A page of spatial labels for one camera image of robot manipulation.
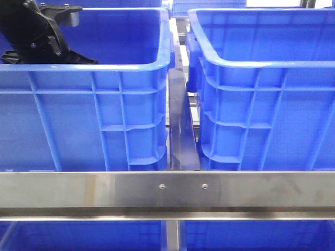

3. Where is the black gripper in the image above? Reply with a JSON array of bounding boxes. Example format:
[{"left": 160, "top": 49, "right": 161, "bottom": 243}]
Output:
[{"left": 1, "top": 1, "right": 98, "bottom": 64}]

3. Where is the blue crate rear left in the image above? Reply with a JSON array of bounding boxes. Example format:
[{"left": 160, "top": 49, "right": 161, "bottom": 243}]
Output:
[{"left": 36, "top": 0, "right": 170, "bottom": 9}]

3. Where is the large blue crate left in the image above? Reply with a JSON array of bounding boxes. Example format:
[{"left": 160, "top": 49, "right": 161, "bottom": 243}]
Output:
[{"left": 1, "top": 8, "right": 174, "bottom": 172}]

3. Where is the large blue crate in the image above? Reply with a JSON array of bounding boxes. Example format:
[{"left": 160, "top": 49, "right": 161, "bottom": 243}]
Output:
[
  {"left": 186, "top": 8, "right": 334, "bottom": 171},
  {"left": 1, "top": 8, "right": 174, "bottom": 172}
]

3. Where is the blue crate rear right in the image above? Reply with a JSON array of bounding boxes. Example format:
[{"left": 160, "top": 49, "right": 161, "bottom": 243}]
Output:
[{"left": 172, "top": 0, "right": 247, "bottom": 17}]

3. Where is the steel centre divider bar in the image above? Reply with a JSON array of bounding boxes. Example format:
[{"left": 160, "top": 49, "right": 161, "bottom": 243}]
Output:
[{"left": 168, "top": 18, "right": 201, "bottom": 171}]

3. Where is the blue crate lower left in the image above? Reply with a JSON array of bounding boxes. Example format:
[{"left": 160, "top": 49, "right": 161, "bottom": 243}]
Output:
[{"left": 1, "top": 221, "right": 167, "bottom": 250}]

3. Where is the large blue crate right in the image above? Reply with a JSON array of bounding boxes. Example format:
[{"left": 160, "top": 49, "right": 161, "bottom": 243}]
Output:
[{"left": 186, "top": 8, "right": 334, "bottom": 171}]

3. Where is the blue crate lower right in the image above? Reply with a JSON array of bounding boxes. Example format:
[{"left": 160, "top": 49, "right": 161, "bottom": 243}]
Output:
[{"left": 181, "top": 220, "right": 334, "bottom": 250}]

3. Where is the steel shelf front rail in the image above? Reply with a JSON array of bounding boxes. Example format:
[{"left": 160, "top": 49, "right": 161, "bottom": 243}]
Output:
[{"left": 1, "top": 171, "right": 334, "bottom": 221}]

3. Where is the steel vertical post below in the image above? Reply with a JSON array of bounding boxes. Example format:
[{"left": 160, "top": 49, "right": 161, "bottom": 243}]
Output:
[{"left": 166, "top": 220, "right": 181, "bottom": 251}]

